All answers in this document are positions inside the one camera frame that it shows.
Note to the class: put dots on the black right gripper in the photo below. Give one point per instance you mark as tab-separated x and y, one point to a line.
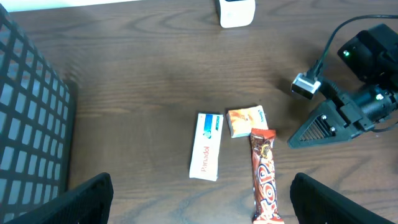
342	117

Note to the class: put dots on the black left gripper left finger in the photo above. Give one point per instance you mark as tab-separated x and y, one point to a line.
89	203

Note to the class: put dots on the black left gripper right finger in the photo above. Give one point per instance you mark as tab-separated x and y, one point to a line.
316	203

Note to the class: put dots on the red Top chocolate bar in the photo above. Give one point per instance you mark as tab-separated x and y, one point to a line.
263	173

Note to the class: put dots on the orange tissue pack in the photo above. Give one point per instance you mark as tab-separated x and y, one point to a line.
241	121

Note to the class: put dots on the white Panadol box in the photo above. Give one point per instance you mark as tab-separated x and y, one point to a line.
206	147

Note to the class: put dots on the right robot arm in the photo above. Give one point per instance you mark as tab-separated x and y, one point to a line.
372	57

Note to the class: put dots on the white barcode scanner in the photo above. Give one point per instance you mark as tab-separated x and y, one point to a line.
235	13

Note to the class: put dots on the grey plastic basket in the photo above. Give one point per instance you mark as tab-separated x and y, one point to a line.
37	112

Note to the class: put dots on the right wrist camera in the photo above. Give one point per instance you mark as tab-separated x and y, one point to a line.
305	86

